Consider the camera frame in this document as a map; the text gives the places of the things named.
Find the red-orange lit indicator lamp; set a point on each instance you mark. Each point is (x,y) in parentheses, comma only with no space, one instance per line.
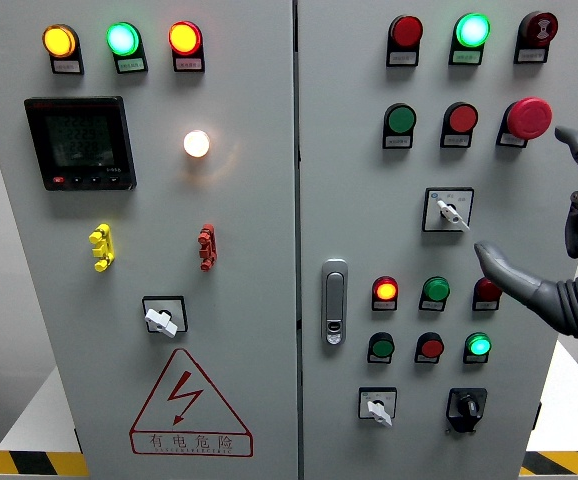
(184,38)
(385,290)

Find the green push button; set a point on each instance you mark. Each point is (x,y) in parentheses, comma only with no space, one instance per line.
(382,347)
(436,289)
(401,119)

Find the white glowing lamp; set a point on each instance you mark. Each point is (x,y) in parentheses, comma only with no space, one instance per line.
(196,144)

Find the black cabinet hinge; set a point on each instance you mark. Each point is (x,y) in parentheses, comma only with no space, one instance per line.
(537,416)
(78,441)

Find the silver door lock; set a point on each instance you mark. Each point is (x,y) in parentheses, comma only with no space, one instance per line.
(334,300)

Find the white cabinet plinth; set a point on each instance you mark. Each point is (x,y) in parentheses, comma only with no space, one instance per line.
(39,425)
(574,400)

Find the yellow indicator lamp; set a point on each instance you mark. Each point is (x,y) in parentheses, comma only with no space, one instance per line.
(59,41)

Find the red and black buzzer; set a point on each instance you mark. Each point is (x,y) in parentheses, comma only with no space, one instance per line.
(539,27)

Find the red warning triangle sign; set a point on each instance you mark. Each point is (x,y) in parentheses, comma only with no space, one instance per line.
(185,389)

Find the large red stop button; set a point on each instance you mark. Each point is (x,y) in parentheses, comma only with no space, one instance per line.
(529,117)

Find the black digital display meter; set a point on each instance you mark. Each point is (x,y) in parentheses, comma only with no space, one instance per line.
(81,142)

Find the green lit indicator lamp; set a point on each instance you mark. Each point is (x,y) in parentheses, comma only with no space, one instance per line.
(122,39)
(472,30)
(478,346)

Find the pale grey cabinet door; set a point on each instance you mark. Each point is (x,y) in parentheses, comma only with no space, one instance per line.
(359,200)
(249,225)

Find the red indicator lamp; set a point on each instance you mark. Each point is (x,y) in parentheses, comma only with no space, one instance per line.
(406,31)

